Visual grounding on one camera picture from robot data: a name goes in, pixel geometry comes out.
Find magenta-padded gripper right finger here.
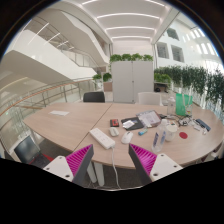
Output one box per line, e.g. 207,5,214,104
128,143,184,186

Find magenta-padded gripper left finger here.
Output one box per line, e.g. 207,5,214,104
42,143,95,188

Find white computer mouse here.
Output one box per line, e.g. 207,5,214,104
120,130,134,145

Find white power strip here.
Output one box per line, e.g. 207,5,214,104
88,127,117,150

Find white cup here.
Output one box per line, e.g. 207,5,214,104
165,123,179,142

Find black notebook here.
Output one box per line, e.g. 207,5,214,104
120,116,145,131

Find small white packet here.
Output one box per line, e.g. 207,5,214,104
122,120,135,130

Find small grey computer mouse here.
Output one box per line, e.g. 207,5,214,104
109,126,120,137

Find small red black box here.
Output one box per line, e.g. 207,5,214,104
109,118,120,128

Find white paper sheet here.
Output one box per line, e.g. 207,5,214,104
49,110,70,117

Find clear bottle with white cap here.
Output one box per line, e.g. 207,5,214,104
166,96,177,117

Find white chair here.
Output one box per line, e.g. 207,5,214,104
136,91,164,107

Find green tote bag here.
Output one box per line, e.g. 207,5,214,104
175,92,194,117

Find black chair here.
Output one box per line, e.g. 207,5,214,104
82,91,106,103

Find dark blue keyboard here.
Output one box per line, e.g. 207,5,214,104
195,118,212,132

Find glass railing with wooden handrail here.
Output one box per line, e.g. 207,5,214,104
0,77,98,141

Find white cabinet with plants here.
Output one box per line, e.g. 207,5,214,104
109,53,155,104

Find wooden planter with green plants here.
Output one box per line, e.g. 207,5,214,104
92,72,114,93

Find green hedge plant row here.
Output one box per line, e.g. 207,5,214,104
153,65,224,111

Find ceiling light strips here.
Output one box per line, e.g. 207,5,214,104
81,0,166,41

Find white power strip cable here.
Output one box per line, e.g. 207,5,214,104
109,147,122,190

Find tangle of black cables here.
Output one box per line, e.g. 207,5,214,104
166,114,198,128

